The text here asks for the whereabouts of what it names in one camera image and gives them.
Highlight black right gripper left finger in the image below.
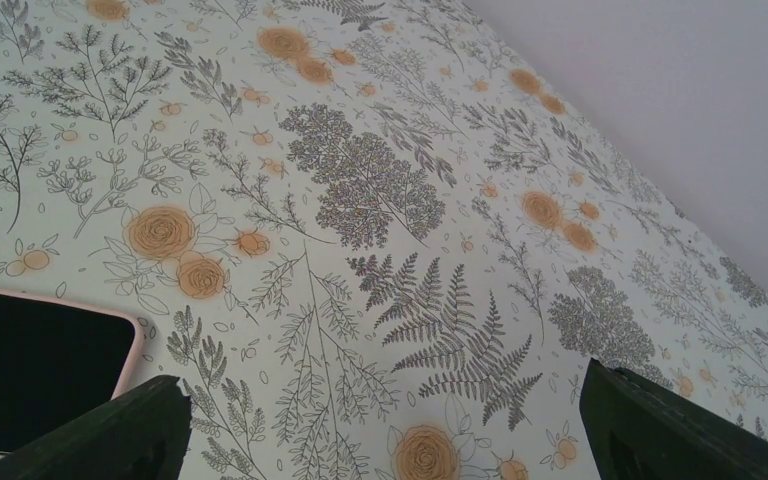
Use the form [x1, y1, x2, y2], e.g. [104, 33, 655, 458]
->
[0, 375, 192, 480]

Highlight floral patterned table mat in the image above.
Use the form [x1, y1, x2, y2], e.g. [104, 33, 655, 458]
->
[0, 1, 768, 479]

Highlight black phone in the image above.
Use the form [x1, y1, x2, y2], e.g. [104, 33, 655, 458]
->
[0, 287, 138, 454]

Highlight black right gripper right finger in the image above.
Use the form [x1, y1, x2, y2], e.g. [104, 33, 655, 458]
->
[579, 360, 768, 479]

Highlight pink phone case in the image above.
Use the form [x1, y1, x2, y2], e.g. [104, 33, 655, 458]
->
[0, 280, 145, 463]

